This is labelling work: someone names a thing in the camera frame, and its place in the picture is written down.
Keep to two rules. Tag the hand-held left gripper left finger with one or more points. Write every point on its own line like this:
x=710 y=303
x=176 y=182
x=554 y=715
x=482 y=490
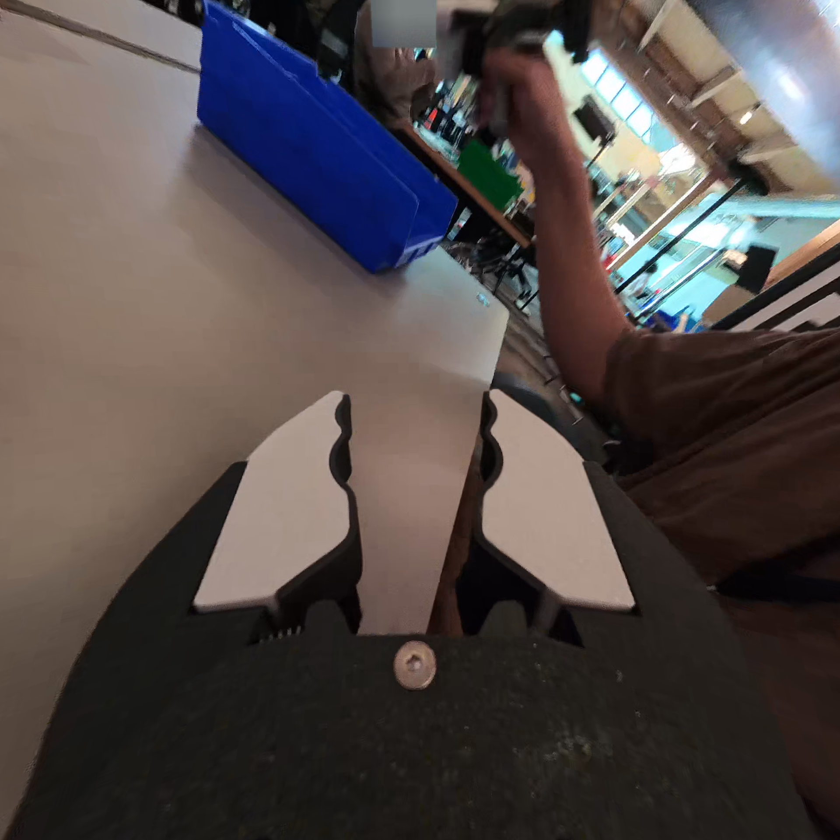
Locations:
x=282 y=519

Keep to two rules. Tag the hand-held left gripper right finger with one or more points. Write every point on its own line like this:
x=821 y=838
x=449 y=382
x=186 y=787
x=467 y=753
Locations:
x=551 y=519

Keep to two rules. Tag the blue plastic bin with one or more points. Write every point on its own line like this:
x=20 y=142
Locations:
x=315 y=158

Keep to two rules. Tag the person's right forearm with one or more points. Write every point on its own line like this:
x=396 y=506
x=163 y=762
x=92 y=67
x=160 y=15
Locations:
x=571 y=263

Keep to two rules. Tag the grey desk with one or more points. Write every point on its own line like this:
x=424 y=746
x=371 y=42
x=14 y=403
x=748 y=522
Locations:
x=158 y=302

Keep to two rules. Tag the person's right hand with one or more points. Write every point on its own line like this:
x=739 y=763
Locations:
x=525 y=99

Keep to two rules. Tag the black office chair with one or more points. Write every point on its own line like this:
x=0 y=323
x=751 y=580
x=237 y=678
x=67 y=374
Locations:
x=551 y=414

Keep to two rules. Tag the black studio light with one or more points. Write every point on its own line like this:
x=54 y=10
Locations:
x=593 y=121

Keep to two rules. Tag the green plastic bin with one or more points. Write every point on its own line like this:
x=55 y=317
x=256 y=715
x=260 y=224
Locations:
x=492 y=177

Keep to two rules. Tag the person's brown clothing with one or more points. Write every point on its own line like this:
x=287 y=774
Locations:
x=735 y=473

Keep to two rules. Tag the black framed board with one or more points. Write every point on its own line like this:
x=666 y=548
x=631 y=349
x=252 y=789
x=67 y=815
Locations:
x=781 y=295

